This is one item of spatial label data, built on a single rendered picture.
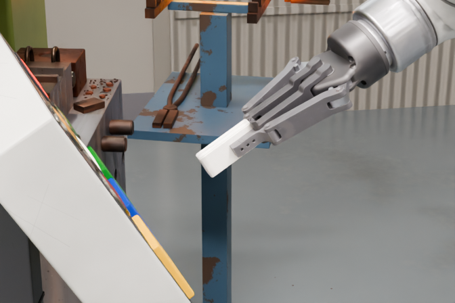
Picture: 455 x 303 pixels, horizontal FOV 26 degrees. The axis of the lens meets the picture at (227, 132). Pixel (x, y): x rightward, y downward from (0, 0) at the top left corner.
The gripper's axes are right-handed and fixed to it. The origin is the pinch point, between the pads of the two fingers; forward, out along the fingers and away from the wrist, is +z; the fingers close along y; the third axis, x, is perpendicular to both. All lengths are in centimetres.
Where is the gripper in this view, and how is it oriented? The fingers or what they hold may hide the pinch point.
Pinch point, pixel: (228, 148)
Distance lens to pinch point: 110.5
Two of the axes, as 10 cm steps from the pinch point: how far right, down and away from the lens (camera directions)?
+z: -8.1, 5.8, -1.1
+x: -4.7, -7.4, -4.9
